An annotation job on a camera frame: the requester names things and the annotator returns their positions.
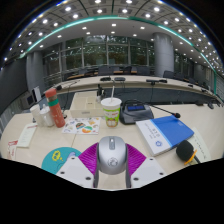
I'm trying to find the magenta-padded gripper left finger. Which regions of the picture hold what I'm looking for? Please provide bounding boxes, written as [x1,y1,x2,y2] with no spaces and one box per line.
[55,142,101,189]

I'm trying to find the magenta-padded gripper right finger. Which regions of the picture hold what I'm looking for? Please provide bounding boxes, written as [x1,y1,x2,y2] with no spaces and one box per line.
[124,143,167,189]

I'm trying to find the silver computer mouse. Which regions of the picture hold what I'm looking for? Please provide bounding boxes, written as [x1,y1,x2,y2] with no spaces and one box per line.
[96,135,128,176]

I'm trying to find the round teal cartoon mouse pad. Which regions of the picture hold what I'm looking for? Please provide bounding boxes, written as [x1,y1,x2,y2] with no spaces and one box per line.
[41,146,83,175]

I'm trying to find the blue and white book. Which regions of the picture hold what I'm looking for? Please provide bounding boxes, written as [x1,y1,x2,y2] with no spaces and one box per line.
[135,114,195,157]

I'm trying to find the colourful sticker sheet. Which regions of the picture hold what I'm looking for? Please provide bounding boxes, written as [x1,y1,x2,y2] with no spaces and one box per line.
[62,116,102,136]

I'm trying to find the black conference microphone unit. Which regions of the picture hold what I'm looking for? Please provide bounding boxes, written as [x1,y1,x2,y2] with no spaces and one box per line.
[119,99,182,126]

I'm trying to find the white paper leaflet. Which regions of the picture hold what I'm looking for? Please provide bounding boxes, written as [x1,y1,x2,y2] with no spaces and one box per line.
[16,122,39,149]

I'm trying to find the white paper sheet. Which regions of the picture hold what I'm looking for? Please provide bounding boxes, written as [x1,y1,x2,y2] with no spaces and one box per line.
[189,126,213,164]

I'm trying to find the red bottle with green band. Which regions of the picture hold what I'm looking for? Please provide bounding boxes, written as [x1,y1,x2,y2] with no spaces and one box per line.
[44,87,67,129]

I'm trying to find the white cardboard box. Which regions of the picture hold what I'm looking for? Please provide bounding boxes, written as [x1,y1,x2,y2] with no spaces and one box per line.
[69,91,105,119]

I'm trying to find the red and white leaflet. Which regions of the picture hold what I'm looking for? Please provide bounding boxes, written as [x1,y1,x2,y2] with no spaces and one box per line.
[6,139,19,160]

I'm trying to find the white printed cup with straw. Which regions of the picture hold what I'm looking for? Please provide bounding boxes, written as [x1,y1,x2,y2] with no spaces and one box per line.
[100,85,123,128]

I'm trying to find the stack of white paper cups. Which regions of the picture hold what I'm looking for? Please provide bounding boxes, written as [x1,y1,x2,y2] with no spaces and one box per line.
[29,103,44,127]

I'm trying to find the small desk monitor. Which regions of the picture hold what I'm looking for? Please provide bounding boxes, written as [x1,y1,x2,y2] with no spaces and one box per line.
[30,85,43,104]

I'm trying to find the group of dark chairs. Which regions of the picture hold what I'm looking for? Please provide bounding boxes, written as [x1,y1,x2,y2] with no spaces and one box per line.
[76,64,214,88]

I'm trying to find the group of ceiling lights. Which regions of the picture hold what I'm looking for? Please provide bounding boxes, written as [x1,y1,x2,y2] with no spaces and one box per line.
[3,0,224,68]

